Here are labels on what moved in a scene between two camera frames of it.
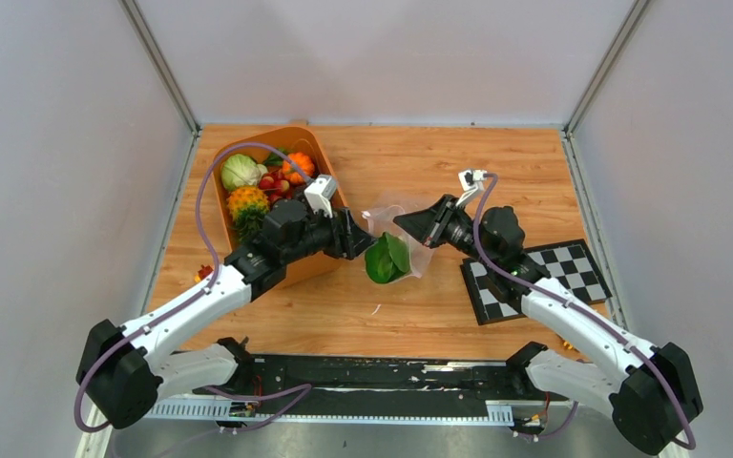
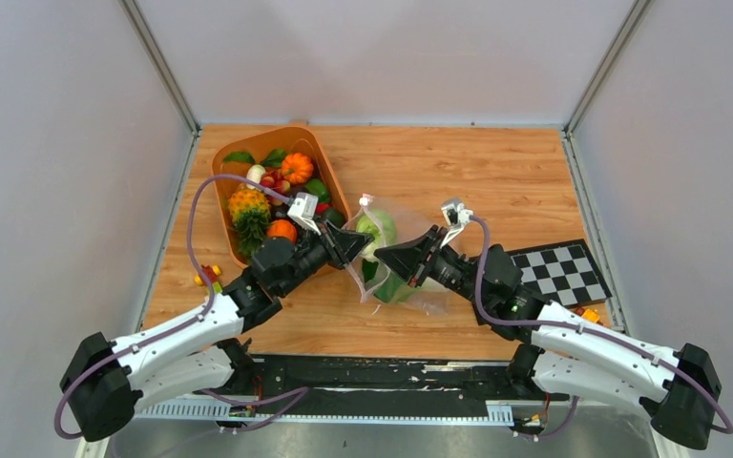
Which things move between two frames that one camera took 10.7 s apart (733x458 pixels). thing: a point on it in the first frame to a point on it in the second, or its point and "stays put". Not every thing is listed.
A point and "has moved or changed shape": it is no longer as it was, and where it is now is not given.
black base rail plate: (367, 385) stays put
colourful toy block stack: (202, 273) stays put
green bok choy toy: (387, 259) has moved or changed shape
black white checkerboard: (570, 261) stays put
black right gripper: (429, 225) to (408, 260)
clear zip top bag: (381, 220) has moved or changed shape
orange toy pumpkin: (303, 163) stays put
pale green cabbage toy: (240, 171) to (379, 225)
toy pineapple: (247, 207) stays put
